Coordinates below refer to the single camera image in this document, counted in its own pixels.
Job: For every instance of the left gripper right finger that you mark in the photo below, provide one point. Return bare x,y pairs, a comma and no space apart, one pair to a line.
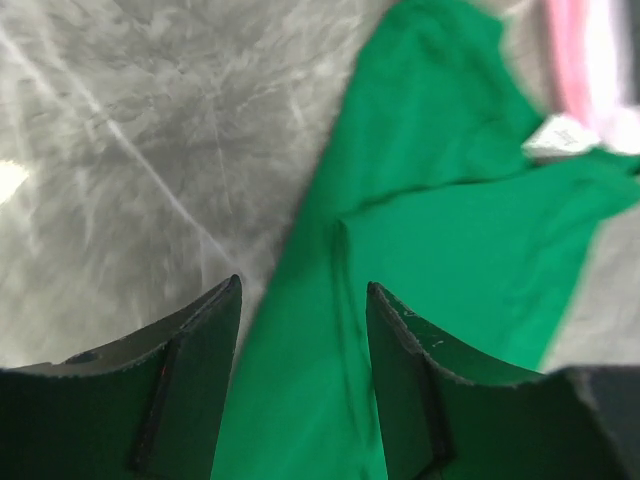
449,411

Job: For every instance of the green t shirt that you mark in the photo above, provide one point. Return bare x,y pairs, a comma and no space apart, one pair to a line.
424,189

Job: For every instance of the folded light pink t shirt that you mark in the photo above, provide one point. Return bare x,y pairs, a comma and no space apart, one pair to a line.
594,47

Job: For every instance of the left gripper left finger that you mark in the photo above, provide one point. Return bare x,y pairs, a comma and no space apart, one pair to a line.
146,406

